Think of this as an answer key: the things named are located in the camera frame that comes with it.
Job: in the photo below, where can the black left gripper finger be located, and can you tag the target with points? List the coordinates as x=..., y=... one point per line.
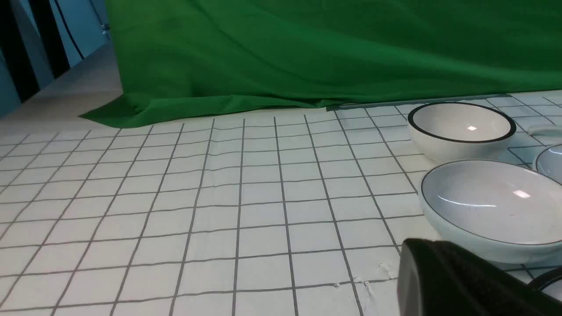
x=440, y=278

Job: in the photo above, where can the white bowl black rim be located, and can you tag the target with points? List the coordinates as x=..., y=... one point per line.
x=452, y=131

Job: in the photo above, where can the white cup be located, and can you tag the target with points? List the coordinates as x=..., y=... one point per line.
x=549, y=163

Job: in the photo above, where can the pale blue shallow bowl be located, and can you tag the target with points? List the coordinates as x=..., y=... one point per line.
x=501, y=212

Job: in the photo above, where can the illustrated plate black rim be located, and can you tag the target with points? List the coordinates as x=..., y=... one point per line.
x=548, y=283

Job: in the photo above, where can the white grid tablecloth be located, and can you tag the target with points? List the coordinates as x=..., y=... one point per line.
x=280, y=213

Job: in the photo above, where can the green backdrop cloth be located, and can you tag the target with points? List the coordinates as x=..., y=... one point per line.
x=187, y=58

